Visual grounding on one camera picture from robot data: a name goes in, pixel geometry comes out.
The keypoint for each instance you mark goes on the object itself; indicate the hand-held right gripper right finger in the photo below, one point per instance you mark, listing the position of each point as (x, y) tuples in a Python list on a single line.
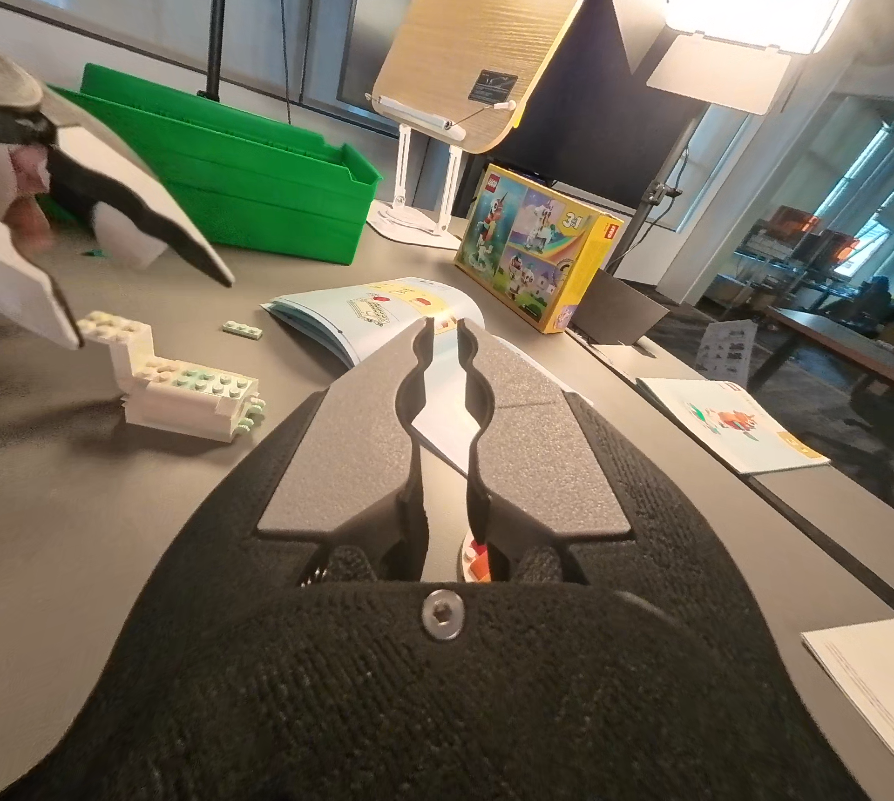
[(545, 466)]

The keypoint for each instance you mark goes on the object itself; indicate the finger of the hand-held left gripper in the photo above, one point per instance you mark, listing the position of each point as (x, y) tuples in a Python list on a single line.
[(126, 172), (28, 291)]

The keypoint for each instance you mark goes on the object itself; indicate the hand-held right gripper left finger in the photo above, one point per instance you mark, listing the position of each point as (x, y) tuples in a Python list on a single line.
[(335, 459)]

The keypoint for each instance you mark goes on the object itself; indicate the white toy brick assembly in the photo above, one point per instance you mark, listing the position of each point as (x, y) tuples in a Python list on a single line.
[(181, 396)]

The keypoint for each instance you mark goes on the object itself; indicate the person's left hand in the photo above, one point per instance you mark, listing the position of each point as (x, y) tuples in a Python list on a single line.
[(28, 221)]

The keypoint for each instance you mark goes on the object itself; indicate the green plastic bin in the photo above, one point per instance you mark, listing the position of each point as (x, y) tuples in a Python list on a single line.
[(230, 186)]

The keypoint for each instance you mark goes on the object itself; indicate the bowl of red orange bricks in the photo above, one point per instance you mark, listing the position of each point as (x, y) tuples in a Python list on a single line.
[(475, 560)]

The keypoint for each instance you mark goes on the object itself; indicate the open instruction booklet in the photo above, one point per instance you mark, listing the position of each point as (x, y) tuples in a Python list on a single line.
[(370, 312)]

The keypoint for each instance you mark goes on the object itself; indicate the pale green brick plate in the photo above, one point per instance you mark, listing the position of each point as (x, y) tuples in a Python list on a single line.
[(243, 329)]

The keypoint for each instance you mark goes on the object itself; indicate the dark cardboard sheet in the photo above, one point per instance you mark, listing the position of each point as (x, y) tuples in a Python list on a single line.
[(614, 309)]

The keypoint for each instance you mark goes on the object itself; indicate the fox cover instruction booklet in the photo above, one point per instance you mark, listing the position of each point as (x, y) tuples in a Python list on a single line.
[(740, 427)]

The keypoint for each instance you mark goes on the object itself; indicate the black and white leaflet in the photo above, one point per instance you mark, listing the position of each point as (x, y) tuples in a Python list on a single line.
[(730, 354)]

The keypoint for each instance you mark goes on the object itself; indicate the yellow toy brick box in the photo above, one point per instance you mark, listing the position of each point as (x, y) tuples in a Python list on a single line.
[(531, 249)]

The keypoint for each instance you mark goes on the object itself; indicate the black light stand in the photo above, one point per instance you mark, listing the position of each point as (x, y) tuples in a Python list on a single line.
[(663, 186)]

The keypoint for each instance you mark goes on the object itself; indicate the brown background table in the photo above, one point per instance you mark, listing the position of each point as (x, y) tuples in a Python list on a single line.
[(831, 333)]

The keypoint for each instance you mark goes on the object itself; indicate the wooden book stand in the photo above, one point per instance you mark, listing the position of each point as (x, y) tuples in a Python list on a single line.
[(482, 40)]

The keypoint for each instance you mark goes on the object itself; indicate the orange enclosure machine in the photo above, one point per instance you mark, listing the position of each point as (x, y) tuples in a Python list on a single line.
[(793, 228), (838, 249)]

